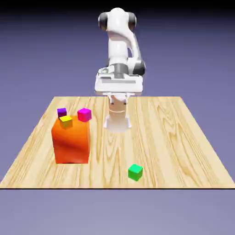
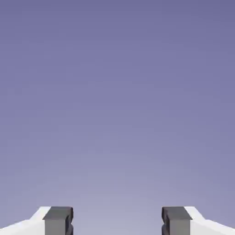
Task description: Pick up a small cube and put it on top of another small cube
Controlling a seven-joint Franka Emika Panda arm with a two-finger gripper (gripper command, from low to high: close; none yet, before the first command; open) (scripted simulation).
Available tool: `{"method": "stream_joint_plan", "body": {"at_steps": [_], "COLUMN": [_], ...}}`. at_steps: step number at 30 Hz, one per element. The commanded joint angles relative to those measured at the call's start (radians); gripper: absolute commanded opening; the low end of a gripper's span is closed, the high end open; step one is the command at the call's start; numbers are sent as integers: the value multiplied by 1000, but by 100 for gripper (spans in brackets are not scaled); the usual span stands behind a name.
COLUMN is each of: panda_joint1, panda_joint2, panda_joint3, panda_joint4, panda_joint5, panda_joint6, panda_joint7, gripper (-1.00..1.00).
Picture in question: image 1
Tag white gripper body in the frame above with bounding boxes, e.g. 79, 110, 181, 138
94, 73, 144, 96

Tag small magenta cube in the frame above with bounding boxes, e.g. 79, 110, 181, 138
77, 107, 92, 123

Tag small yellow cube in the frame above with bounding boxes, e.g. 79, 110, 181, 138
59, 115, 73, 129

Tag small purple cube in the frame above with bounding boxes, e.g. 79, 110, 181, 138
56, 107, 67, 118

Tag small green cube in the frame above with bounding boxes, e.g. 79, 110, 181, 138
128, 163, 144, 182

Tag large orange box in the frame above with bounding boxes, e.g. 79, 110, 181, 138
51, 115, 91, 164

